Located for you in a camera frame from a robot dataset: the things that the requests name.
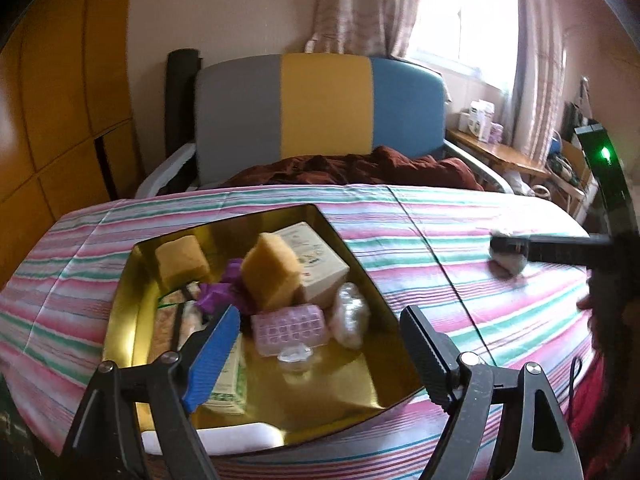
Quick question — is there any grey yellow blue chair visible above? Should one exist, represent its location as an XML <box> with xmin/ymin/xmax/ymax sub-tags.
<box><xmin>135</xmin><ymin>52</ymin><xmax>516</xmax><ymax>201</ymax></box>

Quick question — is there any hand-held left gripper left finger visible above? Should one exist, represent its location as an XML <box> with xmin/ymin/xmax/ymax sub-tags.
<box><xmin>60</xmin><ymin>305</ymin><xmax>242</xmax><ymax>480</ymax></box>

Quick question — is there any person's right hand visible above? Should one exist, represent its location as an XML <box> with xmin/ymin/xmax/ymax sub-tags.
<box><xmin>576</xmin><ymin>265</ymin><xmax>631</xmax><ymax>361</ymax></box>

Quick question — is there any pink plastic tray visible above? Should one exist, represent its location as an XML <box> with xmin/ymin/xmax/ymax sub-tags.
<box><xmin>250</xmin><ymin>303</ymin><xmax>331</xmax><ymax>358</ymax></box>

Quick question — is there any person's red clothing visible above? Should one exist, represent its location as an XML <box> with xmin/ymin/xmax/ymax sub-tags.
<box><xmin>570</xmin><ymin>345</ymin><xmax>636</xmax><ymax>461</ymax></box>

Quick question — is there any wooden wardrobe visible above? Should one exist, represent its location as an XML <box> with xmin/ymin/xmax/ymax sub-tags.
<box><xmin>0</xmin><ymin>0</ymin><xmax>143</xmax><ymax>281</ymax></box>

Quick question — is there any wooden side table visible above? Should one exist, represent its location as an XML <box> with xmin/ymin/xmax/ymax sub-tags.
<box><xmin>445</xmin><ymin>127</ymin><xmax>553</xmax><ymax>186</ymax></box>

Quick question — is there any small clear plastic cup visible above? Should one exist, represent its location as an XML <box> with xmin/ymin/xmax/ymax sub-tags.
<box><xmin>276</xmin><ymin>344</ymin><xmax>317</xmax><ymax>368</ymax></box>

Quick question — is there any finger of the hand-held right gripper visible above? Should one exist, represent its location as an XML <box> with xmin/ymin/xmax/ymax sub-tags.
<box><xmin>490</xmin><ymin>232</ymin><xmax>618</xmax><ymax>266</ymax></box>

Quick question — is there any patterned curtain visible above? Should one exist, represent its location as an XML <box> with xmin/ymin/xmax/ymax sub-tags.
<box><xmin>305</xmin><ymin>0</ymin><xmax>426</xmax><ymax>58</ymax></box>
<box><xmin>502</xmin><ymin>0</ymin><xmax>568</xmax><ymax>161</ymax></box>

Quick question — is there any white foam block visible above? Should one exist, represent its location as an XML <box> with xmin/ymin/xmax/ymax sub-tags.
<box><xmin>141</xmin><ymin>422</ymin><xmax>286</xmax><ymax>457</ymax></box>

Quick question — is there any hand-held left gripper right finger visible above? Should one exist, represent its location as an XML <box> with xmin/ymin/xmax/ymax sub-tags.
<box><xmin>399</xmin><ymin>305</ymin><xmax>583</xmax><ymax>480</ymax></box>

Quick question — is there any yellow green scouring pad packet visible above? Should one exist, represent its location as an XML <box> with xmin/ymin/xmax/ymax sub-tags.
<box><xmin>149</xmin><ymin>287</ymin><xmax>213</xmax><ymax>361</ymax></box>

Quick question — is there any green paper box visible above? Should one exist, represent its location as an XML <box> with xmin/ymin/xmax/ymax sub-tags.
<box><xmin>200</xmin><ymin>332</ymin><xmax>248</xmax><ymax>416</ymax></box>

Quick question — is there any small white bundle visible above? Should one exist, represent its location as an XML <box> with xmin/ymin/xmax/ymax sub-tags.
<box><xmin>490</xmin><ymin>229</ymin><xmax>530</xmax><ymax>277</ymax></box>

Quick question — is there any white roll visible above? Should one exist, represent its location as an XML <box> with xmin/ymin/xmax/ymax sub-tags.
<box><xmin>327</xmin><ymin>282</ymin><xmax>372</xmax><ymax>350</ymax></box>

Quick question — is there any yellow sponge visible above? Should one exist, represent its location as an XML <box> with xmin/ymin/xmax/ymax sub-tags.
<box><xmin>154</xmin><ymin>235</ymin><xmax>212</xmax><ymax>293</ymax></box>
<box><xmin>241</xmin><ymin>232</ymin><xmax>303</xmax><ymax>311</ymax></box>

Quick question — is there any beige cardboard box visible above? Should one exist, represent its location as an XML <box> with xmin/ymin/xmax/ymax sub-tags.
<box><xmin>272</xmin><ymin>221</ymin><xmax>351</xmax><ymax>311</ymax></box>

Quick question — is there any black cable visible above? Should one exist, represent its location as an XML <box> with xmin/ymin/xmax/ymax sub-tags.
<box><xmin>565</xmin><ymin>355</ymin><xmax>586</xmax><ymax>421</ymax></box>

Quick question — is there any window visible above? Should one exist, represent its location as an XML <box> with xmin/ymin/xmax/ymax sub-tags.
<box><xmin>407</xmin><ymin>0</ymin><xmax>521</xmax><ymax>81</ymax></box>

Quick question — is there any gold tin box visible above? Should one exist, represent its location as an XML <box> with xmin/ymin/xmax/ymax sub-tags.
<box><xmin>102</xmin><ymin>204</ymin><xmax>426</xmax><ymax>448</ymax></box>

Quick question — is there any purple plastic piece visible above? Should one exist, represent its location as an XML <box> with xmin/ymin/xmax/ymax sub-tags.
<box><xmin>197</xmin><ymin>282</ymin><xmax>243</xmax><ymax>317</ymax></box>
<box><xmin>226</xmin><ymin>258</ymin><xmax>247</xmax><ymax>288</ymax></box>

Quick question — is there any striped tablecloth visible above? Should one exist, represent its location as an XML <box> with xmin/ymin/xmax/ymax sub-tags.
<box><xmin>0</xmin><ymin>182</ymin><xmax>596</xmax><ymax>480</ymax></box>

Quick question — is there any dark red blanket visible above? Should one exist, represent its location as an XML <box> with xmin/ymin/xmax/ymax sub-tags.
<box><xmin>220</xmin><ymin>145</ymin><xmax>486</xmax><ymax>191</ymax></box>

